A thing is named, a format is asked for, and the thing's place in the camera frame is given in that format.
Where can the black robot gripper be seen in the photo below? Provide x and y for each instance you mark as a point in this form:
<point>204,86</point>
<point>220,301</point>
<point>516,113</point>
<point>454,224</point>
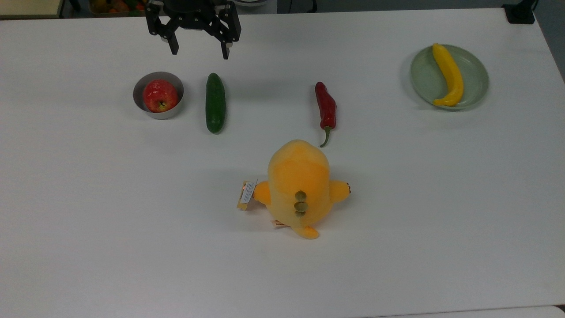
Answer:
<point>194,13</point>

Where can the red chili pepper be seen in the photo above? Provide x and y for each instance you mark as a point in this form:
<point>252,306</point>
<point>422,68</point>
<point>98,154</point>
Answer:
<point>326,106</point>

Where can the pale green plastic plate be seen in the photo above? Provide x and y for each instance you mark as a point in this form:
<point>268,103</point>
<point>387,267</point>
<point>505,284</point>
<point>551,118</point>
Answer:
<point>476,75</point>

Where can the red apple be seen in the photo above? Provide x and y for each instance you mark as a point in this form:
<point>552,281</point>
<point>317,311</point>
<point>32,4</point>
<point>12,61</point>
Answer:
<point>160,95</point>

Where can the box of toy fruit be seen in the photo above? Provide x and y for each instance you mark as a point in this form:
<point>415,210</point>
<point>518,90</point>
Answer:
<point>114,5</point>

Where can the green cucumber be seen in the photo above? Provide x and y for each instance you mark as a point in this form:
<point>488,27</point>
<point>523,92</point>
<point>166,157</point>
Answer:
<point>215,104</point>

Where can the small metal bowl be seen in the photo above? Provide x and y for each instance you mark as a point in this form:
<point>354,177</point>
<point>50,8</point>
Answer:
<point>139,99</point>

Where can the beige board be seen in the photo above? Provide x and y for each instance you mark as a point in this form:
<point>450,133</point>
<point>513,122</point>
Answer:
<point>28,6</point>

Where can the paper tag of plush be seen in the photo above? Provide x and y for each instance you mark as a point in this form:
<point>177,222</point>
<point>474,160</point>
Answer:
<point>246,194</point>

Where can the orange dinosaur plush toy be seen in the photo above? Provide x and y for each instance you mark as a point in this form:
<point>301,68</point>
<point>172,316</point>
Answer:
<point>298,176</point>

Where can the yellow banana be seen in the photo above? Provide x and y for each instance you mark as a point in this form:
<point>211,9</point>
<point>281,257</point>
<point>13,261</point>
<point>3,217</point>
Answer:
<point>452,75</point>

